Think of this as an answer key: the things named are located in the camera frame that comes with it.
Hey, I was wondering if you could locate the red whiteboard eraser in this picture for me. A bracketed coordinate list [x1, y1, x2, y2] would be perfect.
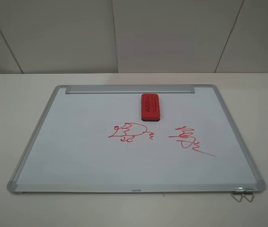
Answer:
[141, 93, 160, 122]

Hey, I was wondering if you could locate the white framed whiteboard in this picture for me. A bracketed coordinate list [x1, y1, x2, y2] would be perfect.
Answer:
[7, 85, 266, 193]

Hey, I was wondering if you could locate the grey aluminium pen tray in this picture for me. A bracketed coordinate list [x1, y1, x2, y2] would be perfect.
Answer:
[65, 85, 195, 94]

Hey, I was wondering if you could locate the metal binder clip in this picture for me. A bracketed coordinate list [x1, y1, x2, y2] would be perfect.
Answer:
[232, 187, 255, 203]

